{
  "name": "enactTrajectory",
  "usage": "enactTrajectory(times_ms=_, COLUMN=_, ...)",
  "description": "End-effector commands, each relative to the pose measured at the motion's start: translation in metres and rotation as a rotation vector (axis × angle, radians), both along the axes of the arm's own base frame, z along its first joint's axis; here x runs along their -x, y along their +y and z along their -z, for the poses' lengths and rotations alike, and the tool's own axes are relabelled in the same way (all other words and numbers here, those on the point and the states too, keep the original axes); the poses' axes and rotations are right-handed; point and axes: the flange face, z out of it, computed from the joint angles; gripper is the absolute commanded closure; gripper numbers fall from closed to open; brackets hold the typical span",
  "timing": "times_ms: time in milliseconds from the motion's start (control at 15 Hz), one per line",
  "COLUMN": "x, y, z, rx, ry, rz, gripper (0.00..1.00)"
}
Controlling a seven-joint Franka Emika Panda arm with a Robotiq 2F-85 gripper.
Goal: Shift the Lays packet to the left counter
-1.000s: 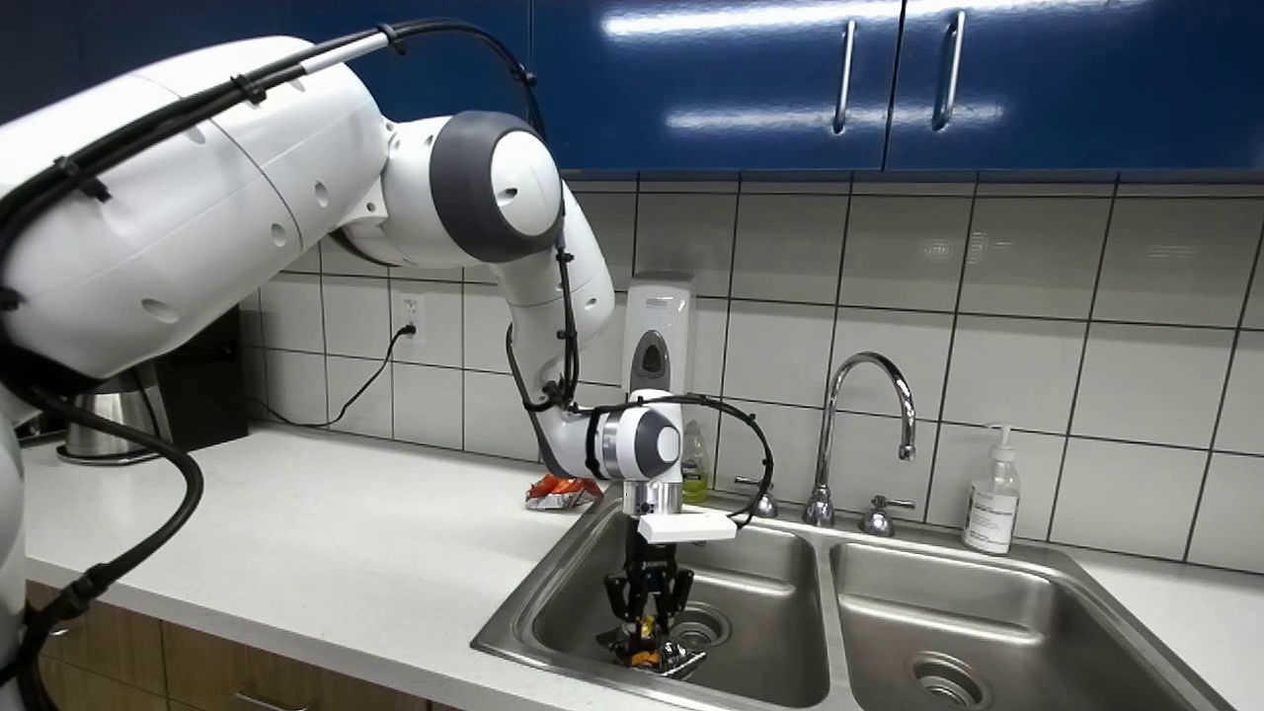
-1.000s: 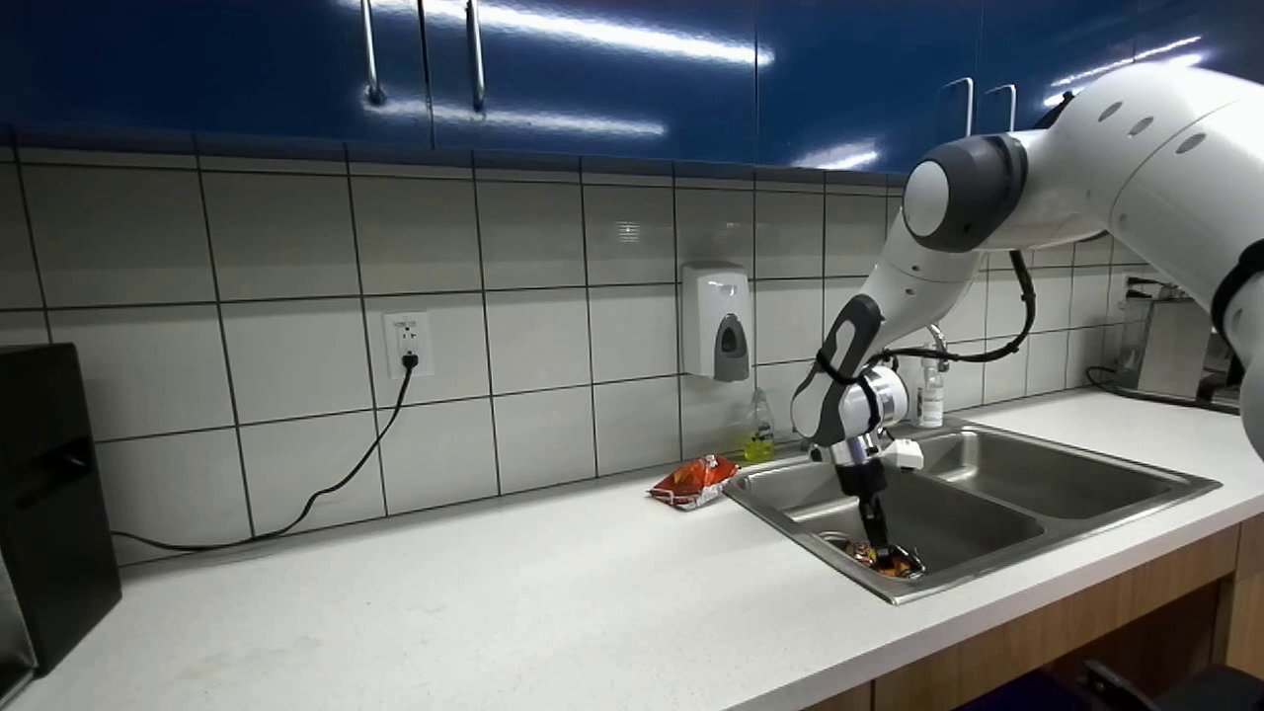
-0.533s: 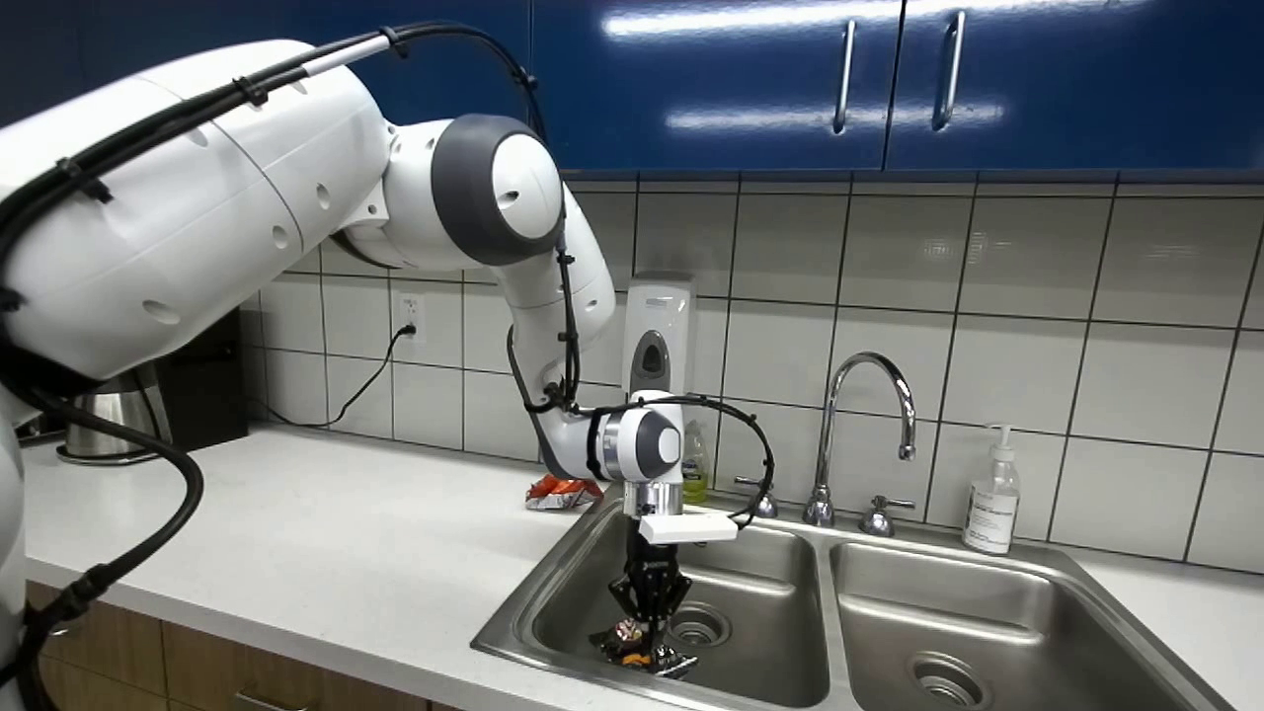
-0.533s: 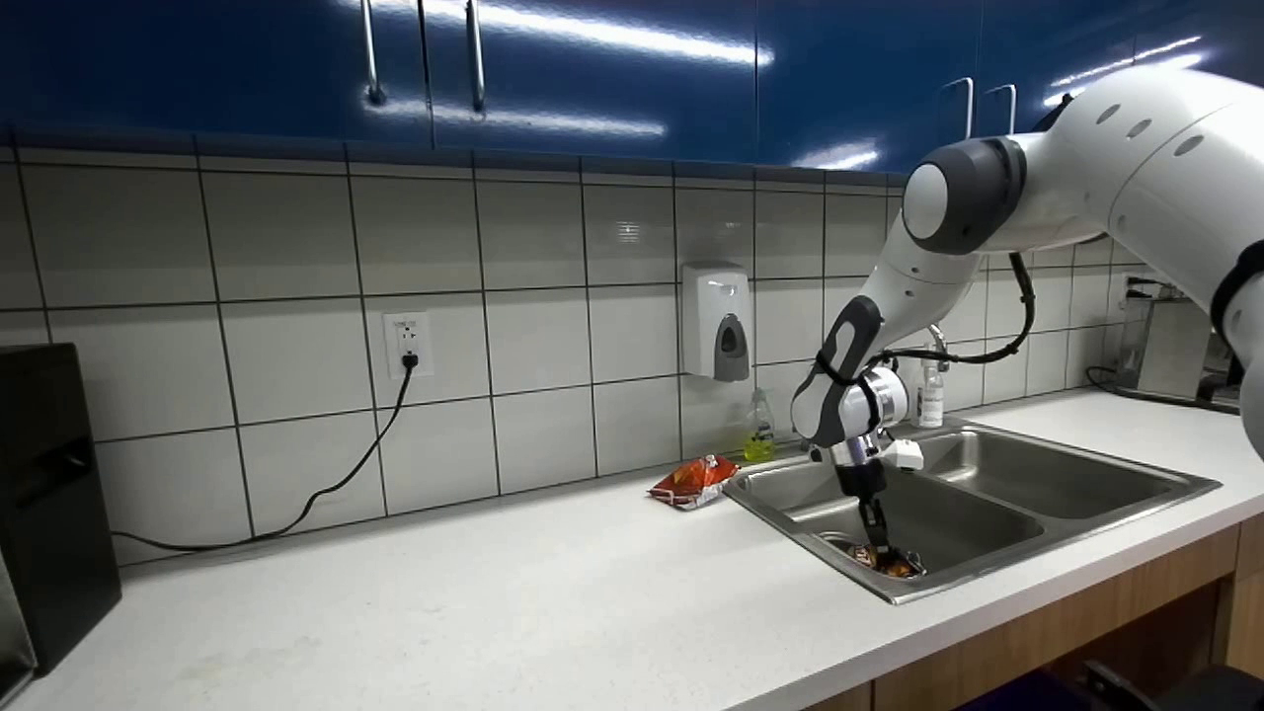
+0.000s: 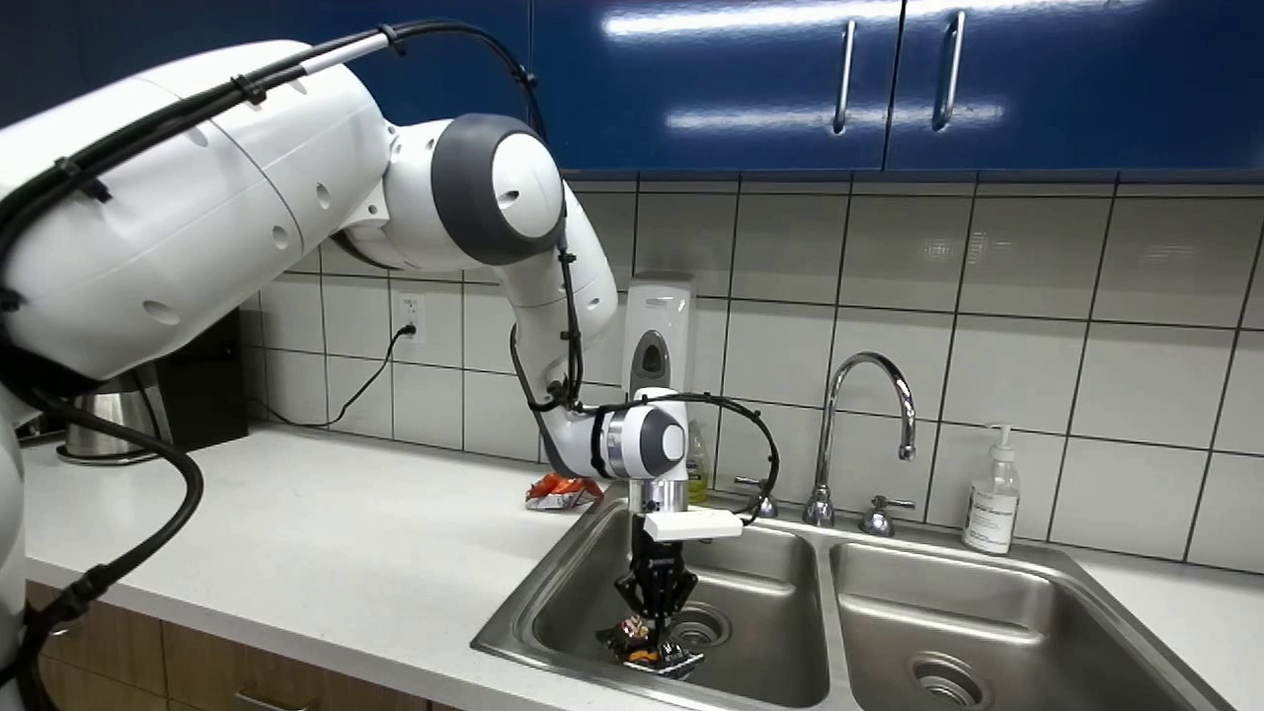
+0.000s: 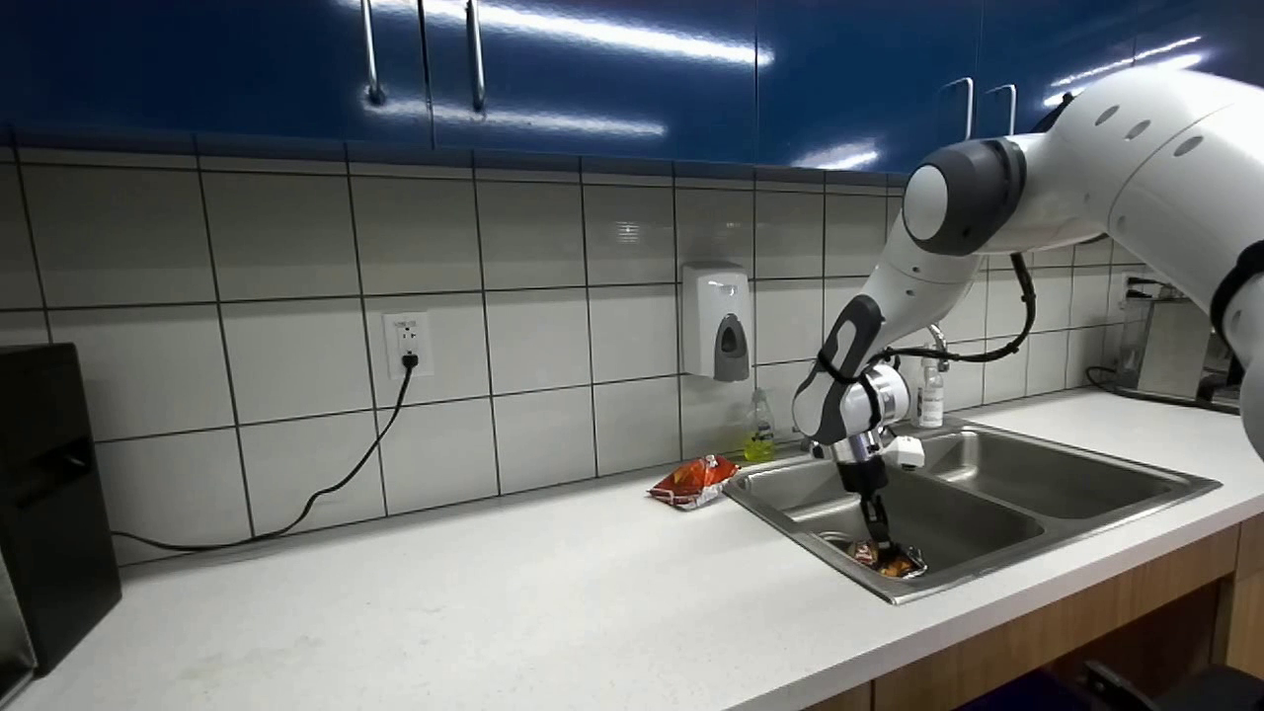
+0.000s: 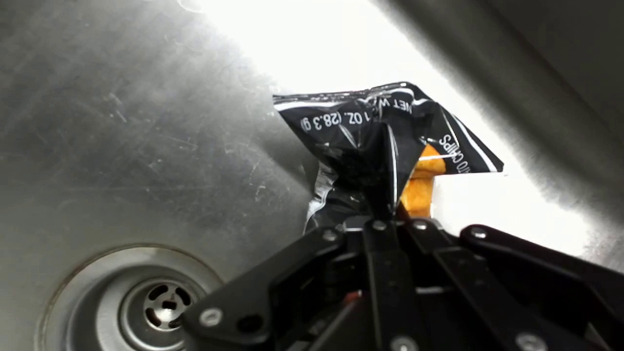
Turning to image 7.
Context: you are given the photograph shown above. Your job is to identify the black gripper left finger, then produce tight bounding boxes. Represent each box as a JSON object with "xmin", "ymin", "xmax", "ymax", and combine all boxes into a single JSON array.
[{"xmin": 180, "ymin": 215, "xmax": 400, "ymax": 351}]

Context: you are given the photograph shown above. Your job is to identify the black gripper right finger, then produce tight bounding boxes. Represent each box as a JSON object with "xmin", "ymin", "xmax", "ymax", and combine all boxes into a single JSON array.
[{"xmin": 390, "ymin": 217, "xmax": 624, "ymax": 351}]

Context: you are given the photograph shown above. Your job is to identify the black Lays chips packet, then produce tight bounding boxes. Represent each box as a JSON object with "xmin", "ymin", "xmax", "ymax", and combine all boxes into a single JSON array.
[{"xmin": 271, "ymin": 81, "xmax": 507, "ymax": 239}]

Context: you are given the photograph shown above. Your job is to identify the stainless steel double sink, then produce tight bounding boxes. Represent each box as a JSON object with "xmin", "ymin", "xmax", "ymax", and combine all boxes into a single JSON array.
[{"xmin": 0, "ymin": 0, "xmax": 624, "ymax": 351}]

